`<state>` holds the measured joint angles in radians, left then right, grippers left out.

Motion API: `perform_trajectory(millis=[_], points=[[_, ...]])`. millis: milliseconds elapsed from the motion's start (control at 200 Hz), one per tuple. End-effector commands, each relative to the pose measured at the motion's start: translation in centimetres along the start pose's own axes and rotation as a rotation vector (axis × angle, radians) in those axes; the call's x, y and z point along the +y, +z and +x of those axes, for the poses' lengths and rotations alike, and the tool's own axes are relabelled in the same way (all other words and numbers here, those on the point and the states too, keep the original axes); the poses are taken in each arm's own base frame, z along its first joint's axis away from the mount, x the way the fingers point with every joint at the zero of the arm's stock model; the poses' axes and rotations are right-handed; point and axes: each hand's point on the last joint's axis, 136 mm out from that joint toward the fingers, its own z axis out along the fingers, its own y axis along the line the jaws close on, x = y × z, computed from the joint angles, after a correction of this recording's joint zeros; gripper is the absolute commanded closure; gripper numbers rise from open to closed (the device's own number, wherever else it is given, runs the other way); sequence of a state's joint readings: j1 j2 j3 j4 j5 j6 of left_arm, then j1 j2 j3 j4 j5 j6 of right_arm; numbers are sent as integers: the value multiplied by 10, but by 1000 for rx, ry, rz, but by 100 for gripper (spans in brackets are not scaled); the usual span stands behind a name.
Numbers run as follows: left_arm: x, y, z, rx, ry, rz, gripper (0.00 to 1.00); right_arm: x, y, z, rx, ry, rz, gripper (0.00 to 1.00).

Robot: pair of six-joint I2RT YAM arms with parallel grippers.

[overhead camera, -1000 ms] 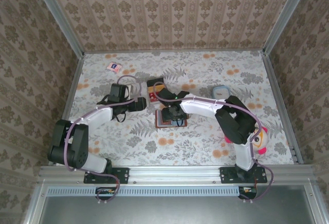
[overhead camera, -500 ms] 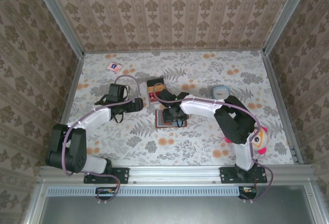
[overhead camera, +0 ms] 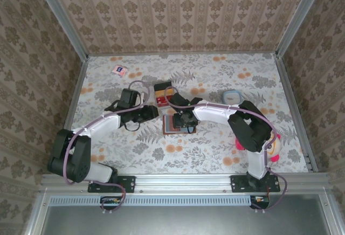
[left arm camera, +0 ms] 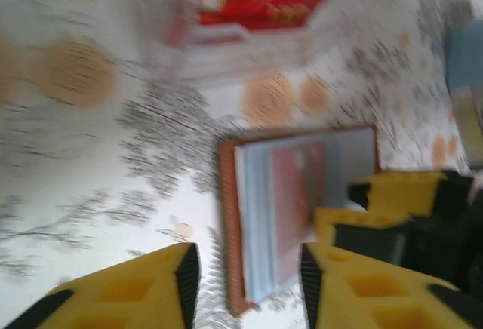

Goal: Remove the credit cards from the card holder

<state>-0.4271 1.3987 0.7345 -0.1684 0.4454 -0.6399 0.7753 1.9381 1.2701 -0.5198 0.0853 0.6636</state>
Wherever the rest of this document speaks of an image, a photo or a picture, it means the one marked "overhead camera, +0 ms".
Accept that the red book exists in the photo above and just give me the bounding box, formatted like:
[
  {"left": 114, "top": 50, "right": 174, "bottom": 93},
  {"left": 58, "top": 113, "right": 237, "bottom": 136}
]
[{"left": 162, "top": 114, "right": 197, "bottom": 135}]

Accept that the red VIP card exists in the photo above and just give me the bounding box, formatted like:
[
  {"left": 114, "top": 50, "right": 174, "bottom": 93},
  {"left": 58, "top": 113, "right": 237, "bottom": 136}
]
[{"left": 156, "top": 96, "right": 176, "bottom": 108}]

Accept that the red jewellery box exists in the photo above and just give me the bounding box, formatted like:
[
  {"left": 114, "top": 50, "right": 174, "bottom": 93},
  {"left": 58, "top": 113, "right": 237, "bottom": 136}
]
[{"left": 153, "top": 82, "right": 177, "bottom": 110}]

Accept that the floral table cover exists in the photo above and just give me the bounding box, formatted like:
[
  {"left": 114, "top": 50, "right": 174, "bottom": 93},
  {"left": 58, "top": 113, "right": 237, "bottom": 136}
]
[{"left": 55, "top": 52, "right": 316, "bottom": 175}]

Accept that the small pink packet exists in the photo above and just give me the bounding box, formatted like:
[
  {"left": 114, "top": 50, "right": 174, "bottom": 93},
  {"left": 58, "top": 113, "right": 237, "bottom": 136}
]
[{"left": 112, "top": 64, "right": 129, "bottom": 77}]

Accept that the light blue container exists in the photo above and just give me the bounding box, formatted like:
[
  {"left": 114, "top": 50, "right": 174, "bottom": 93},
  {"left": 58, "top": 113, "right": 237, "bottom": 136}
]
[{"left": 222, "top": 89, "right": 243, "bottom": 106}]

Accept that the pink striped plush toy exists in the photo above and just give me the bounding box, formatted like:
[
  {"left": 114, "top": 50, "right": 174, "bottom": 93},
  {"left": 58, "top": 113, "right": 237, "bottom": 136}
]
[{"left": 234, "top": 131, "right": 284, "bottom": 163}]

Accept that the grey metal sheet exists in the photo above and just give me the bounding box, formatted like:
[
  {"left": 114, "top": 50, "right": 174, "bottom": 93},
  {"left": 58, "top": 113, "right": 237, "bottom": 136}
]
[{"left": 43, "top": 205, "right": 328, "bottom": 235}]

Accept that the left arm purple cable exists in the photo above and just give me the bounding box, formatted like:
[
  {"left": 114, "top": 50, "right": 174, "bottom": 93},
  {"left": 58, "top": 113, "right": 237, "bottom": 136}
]
[{"left": 62, "top": 80, "right": 151, "bottom": 216}]

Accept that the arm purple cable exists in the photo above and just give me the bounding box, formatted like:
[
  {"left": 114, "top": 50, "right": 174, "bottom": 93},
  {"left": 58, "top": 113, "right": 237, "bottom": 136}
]
[
  {"left": 163, "top": 85, "right": 288, "bottom": 214},
  {"left": 62, "top": 80, "right": 151, "bottom": 216}
]

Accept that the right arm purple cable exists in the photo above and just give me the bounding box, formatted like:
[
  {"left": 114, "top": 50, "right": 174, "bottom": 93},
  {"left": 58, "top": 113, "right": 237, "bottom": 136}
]
[{"left": 163, "top": 85, "right": 288, "bottom": 214}]

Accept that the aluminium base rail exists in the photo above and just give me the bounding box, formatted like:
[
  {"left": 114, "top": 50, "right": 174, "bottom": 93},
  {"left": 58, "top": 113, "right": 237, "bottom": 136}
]
[{"left": 40, "top": 172, "right": 329, "bottom": 192}]

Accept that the aluminium side rail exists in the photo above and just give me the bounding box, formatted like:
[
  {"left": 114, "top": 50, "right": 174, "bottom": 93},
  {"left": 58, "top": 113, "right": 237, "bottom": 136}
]
[
  {"left": 51, "top": 56, "right": 89, "bottom": 175},
  {"left": 273, "top": 53, "right": 319, "bottom": 174}
]

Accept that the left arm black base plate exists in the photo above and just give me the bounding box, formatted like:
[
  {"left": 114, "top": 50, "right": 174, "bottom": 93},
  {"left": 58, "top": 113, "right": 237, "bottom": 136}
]
[{"left": 87, "top": 174, "right": 136, "bottom": 193}]

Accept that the grey slotted cable duct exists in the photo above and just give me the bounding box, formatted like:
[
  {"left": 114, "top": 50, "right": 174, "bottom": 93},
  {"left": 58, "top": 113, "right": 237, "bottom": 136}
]
[{"left": 50, "top": 195, "right": 253, "bottom": 206}]

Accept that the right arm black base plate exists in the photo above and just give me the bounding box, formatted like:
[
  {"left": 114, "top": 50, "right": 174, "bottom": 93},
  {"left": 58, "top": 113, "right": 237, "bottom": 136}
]
[{"left": 230, "top": 174, "right": 281, "bottom": 193}]

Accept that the aluminium frame post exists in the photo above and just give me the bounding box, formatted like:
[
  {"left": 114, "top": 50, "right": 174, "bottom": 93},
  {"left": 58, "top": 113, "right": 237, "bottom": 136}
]
[
  {"left": 275, "top": 0, "right": 331, "bottom": 58},
  {"left": 31, "top": 0, "right": 89, "bottom": 62}
]

